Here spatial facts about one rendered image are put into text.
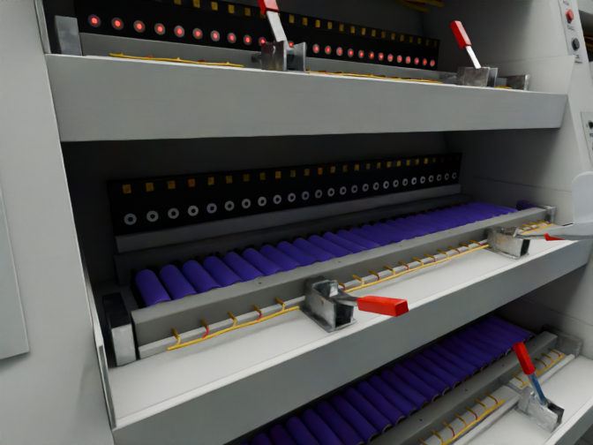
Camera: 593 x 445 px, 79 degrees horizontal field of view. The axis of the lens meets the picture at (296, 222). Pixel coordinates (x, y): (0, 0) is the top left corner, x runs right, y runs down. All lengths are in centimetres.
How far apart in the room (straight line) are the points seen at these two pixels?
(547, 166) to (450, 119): 27
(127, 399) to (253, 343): 8
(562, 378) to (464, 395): 17
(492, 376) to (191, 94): 47
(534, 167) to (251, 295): 50
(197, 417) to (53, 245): 12
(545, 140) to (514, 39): 16
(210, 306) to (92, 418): 10
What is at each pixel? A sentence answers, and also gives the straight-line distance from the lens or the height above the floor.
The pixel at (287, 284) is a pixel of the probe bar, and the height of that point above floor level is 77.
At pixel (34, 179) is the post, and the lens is 22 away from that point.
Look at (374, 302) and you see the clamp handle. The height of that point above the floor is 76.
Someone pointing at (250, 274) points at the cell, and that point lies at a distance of 32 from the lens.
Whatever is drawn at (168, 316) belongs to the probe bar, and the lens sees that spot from 27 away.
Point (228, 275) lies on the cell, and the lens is 32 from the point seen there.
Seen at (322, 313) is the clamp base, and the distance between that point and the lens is 29.
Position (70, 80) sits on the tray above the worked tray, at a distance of 24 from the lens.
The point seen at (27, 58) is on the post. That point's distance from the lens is 24.
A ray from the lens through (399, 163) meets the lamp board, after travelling 56.
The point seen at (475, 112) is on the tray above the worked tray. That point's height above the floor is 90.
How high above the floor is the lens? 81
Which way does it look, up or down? 1 degrees up
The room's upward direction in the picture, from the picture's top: 11 degrees counter-clockwise
